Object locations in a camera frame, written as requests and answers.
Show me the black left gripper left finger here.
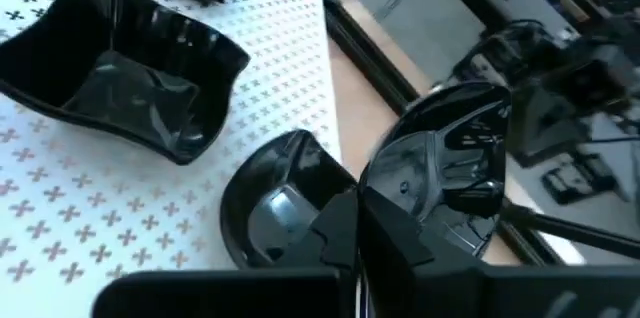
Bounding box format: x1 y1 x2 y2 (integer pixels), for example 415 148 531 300
92 190 359 318

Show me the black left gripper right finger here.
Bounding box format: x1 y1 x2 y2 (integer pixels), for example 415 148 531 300
359 187 640 318

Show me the black oval leaf plate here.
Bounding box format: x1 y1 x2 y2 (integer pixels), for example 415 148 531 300
357 81 513 259
219 129 359 270

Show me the black wavy square plate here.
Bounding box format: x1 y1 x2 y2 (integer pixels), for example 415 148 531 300
0 0 251 167

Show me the white perforated metal riser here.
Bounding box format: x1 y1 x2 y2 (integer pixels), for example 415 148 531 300
0 0 344 318

